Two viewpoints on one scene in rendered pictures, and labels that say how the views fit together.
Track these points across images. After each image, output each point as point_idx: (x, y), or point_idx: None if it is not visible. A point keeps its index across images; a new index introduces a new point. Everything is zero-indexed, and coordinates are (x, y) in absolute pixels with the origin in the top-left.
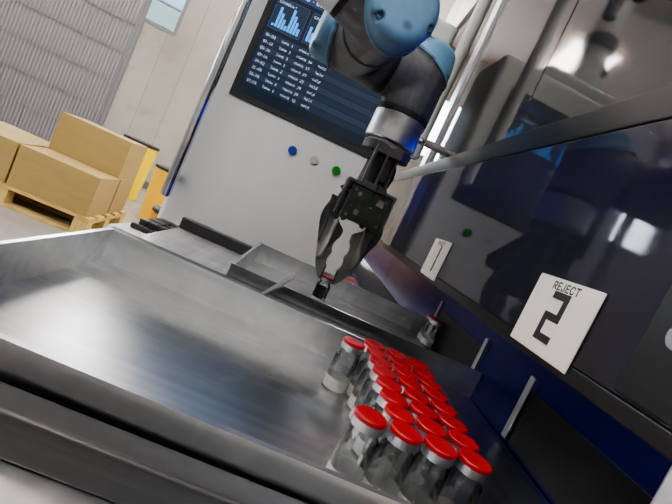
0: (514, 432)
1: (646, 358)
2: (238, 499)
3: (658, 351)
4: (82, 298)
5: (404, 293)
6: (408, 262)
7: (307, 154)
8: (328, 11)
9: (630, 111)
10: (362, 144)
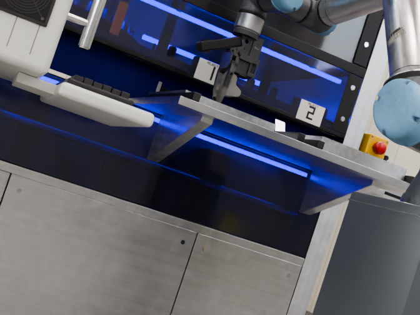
0: None
1: (337, 122)
2: None
3: (339, 120)
4: None
5: (67, 63)
6: (160, 64)
7: None
8: (325, 23)
9: (318, 53)
10: (251, 36)
